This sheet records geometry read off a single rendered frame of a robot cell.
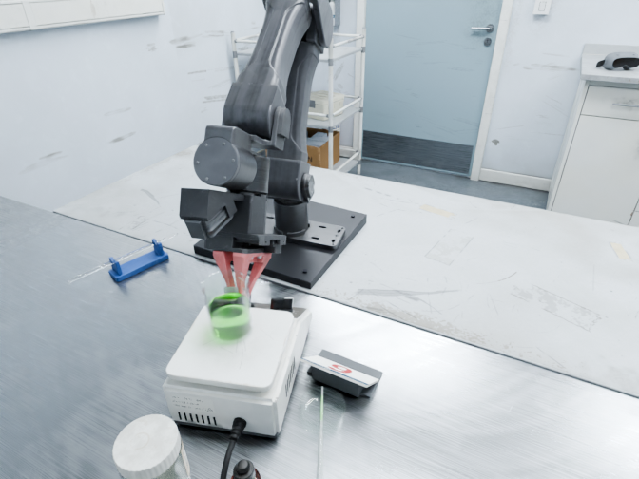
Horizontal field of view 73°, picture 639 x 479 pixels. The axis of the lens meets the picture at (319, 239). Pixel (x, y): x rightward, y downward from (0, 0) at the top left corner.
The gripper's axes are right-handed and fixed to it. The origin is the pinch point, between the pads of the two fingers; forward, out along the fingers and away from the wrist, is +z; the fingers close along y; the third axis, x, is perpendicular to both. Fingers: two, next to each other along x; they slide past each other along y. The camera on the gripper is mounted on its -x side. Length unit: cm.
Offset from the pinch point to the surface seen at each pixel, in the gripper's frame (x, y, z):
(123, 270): 3.7, -27.6, -0.3
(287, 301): 2.7, 6.1, 0.1
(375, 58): 255, -76, -133
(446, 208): 49, 19, -16
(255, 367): -10.7, 10.2, 4.8
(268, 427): -9.6, 11.7, 11.4
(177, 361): -13.7, 2.0, 5.1
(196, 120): 141, -138, -63
